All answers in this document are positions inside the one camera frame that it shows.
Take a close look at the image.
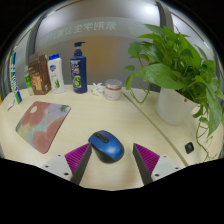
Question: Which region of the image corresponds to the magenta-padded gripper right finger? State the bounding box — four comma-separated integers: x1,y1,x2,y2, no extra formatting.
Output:
132,143,183,186

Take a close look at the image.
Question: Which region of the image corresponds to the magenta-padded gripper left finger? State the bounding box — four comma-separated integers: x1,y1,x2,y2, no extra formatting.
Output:
40,142,93,186

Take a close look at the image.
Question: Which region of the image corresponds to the blue and black computer mouse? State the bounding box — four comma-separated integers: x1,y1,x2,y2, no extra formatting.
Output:
87,130,125,164

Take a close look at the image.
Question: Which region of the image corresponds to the floral pink green mouse pad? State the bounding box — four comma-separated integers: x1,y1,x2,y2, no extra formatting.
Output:
15,100,72,155

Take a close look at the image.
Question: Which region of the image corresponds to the crumpled white tissue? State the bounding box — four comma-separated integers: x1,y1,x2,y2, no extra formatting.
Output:
90,82,106,97

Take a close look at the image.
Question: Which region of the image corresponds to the small white jar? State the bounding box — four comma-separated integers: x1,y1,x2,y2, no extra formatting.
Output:
103,78,123,102

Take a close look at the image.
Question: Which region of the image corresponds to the white bottle with blue cap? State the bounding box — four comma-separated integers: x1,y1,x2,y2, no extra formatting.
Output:
47,53,66,94

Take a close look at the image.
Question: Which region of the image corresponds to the dark blue pump bottle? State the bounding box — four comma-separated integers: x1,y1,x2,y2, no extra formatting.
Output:
69,41,88,94

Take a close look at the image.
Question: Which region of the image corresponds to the small white packet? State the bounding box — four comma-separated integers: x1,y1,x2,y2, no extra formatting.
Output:
6,98,17,112

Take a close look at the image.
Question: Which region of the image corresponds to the clear bottle with green label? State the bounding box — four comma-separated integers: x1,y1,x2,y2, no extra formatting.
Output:
23,65,35,97

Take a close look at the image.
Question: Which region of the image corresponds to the brown cardboard box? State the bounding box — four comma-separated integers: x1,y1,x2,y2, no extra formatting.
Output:
27,54,52,96

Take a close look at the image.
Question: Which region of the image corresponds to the green plant in white pot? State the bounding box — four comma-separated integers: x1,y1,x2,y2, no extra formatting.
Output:
123,23,224,163

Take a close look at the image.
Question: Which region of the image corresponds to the white green blue shuttlecock tube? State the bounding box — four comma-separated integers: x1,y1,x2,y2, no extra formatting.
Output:
9,49,23,105

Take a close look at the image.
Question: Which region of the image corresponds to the black desk cable grommet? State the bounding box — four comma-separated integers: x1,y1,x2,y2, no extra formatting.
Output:
184,141,195,155

